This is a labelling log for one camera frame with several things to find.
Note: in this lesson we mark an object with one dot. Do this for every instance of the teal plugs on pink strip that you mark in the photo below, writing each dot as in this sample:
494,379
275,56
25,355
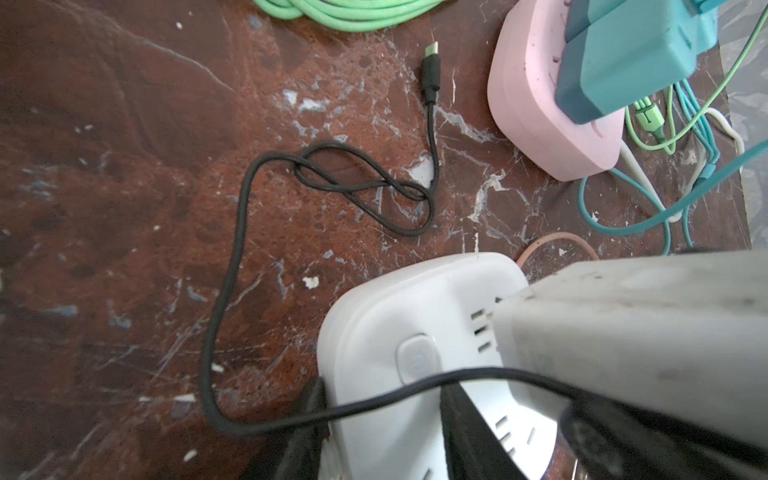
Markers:
618,52

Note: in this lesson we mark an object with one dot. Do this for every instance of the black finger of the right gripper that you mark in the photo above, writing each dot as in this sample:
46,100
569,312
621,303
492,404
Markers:
616,441

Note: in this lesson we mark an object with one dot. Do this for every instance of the pink power strip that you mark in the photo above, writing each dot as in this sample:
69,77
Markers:
521,96

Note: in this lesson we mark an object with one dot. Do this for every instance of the white charger adapter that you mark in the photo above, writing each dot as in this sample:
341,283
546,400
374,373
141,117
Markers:
683,335

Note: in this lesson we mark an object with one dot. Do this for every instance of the white power strip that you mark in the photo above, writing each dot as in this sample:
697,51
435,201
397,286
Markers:
410,324

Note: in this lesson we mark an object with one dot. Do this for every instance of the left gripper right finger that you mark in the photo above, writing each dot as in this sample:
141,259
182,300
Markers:
472,451

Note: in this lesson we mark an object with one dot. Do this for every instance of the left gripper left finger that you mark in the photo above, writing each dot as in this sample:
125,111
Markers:
300,455

